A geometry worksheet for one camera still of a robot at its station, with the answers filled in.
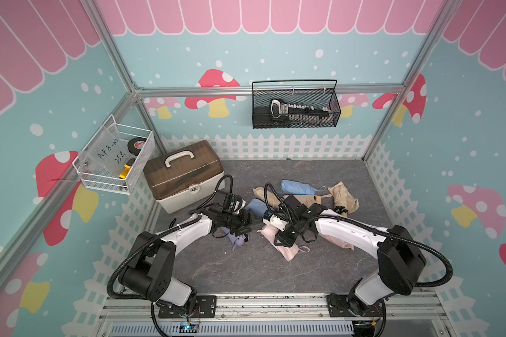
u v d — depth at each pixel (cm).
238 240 87
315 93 92
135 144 80
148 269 44
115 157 70
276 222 76
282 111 89
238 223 77
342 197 99
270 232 80
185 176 87
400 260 44
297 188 103
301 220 62
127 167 63
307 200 99
